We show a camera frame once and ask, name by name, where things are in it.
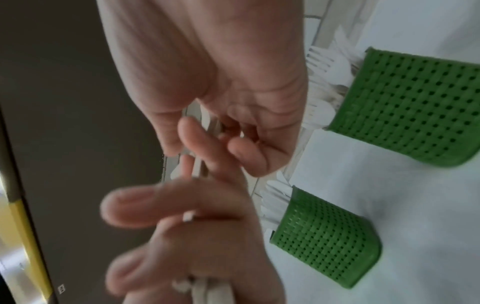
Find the person's left hand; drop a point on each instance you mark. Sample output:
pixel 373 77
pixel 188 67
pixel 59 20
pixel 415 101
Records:
pixel 217 237

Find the bunch of white plastic knives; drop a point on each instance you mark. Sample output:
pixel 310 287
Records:
pixel 275 193

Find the handful of white plastic cutlery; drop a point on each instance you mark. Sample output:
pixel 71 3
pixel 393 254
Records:
pixel 210 292

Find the bunch of white plastic forks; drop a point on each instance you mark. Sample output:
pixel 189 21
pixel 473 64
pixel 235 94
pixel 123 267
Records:
pixel 337 71

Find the person's right hand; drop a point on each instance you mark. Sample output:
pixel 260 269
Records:
pixel 225 44

